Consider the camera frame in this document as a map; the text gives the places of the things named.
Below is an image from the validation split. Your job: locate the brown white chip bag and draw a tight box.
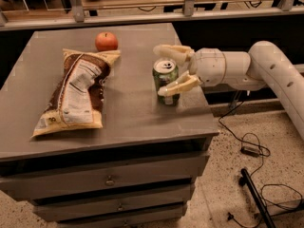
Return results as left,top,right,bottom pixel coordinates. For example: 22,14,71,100
32,48,121,137

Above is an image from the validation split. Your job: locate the red apple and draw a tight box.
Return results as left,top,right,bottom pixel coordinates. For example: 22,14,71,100
95,32,118,51

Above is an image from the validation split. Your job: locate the grey drawer cabinet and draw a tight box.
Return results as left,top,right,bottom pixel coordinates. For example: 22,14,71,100
0,24,218,228

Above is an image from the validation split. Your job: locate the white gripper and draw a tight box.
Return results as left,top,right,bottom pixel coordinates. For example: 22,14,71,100
153,45,226,97

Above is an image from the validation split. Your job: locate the middle drawer knob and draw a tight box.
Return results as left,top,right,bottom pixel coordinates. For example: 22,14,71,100
117,203,124,212

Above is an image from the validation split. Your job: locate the metal railing frame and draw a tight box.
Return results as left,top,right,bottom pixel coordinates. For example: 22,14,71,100
0,0,304,31

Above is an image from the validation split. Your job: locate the black power adapter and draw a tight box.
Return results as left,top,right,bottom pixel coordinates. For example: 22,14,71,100
240,146,259,158

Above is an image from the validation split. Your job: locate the drawer knob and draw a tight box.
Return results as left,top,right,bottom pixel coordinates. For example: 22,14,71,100
117,203,124,212
104,176,115,186

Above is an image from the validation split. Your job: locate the black power cable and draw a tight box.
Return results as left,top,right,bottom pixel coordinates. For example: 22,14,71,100
218,90,304,228

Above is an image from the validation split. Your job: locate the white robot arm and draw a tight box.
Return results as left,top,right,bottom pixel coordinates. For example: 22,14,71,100
153,41,304,139

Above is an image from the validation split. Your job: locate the black floor stand bar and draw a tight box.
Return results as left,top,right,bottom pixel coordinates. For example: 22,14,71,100
240,168,276,228

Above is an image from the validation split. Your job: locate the top drawer knob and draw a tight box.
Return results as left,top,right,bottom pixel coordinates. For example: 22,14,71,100
104,176,115,186

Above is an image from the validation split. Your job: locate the green soda can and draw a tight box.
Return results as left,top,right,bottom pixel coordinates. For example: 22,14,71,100
152,58,180,106

